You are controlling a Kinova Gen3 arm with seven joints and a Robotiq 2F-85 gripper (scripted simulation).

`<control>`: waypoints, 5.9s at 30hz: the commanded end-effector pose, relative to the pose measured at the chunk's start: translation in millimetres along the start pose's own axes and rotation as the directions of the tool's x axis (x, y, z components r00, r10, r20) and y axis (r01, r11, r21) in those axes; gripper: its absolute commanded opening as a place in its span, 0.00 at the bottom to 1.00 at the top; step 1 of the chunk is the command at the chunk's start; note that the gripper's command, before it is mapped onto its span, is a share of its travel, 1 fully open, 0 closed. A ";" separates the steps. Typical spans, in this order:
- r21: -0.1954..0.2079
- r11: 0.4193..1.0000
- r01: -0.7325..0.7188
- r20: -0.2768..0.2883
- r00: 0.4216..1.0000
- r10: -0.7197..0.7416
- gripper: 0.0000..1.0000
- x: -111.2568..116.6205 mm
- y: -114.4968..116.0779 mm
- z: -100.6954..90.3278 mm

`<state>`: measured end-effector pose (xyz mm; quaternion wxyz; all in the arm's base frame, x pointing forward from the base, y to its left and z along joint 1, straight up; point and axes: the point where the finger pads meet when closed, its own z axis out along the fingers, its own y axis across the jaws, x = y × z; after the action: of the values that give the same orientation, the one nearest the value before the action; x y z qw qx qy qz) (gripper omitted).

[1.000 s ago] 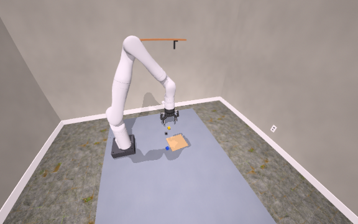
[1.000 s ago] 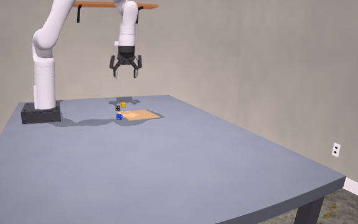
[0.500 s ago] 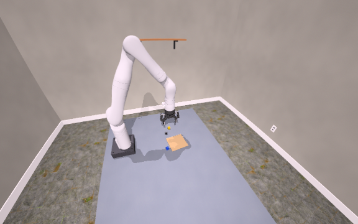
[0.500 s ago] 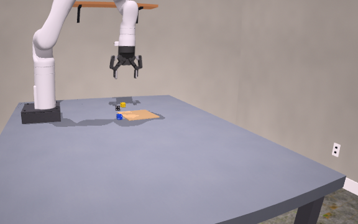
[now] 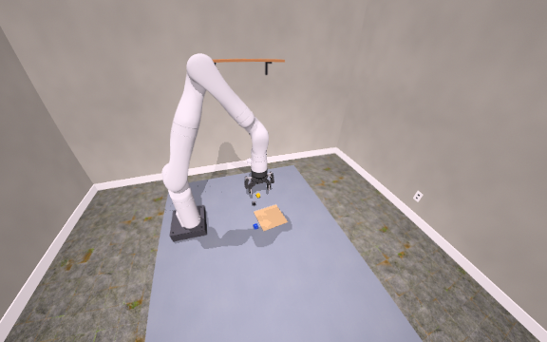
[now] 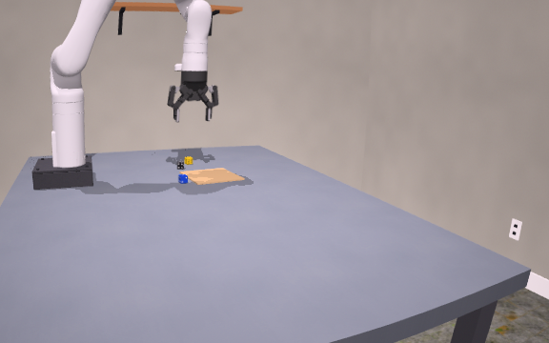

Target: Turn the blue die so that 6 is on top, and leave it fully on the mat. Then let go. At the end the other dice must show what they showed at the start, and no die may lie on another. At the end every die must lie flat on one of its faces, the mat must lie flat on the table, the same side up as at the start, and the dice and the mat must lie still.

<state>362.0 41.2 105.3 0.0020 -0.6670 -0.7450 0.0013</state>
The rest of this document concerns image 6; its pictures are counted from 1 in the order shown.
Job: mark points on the blue die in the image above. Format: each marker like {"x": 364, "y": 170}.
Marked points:
{"x": 183, "y": 178}

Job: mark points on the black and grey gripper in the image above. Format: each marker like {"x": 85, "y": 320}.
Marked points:
{"x": 193, "y": 88}

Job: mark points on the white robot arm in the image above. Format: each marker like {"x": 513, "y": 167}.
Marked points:
{"x": 67, "y": 95}

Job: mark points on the tan flat mat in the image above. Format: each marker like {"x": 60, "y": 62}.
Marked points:
{"x": 212, "y": 176}

